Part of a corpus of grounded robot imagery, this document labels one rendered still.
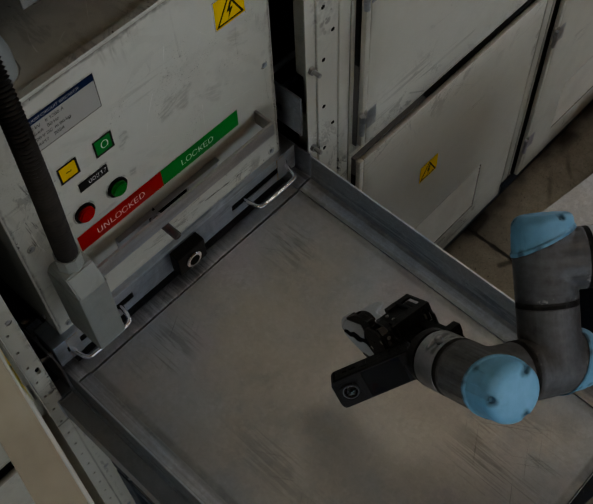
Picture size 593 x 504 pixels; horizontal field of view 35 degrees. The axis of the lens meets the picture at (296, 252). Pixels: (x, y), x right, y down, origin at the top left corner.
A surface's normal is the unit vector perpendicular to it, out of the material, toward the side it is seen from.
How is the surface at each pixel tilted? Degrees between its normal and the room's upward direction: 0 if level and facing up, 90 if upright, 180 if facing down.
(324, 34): 90
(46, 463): 0
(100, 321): 90
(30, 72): 0
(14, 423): 0
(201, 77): 90
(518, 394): 51
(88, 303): 90
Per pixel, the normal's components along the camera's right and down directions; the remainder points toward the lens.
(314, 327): -0.04, -0.54
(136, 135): 0.73, 0.57
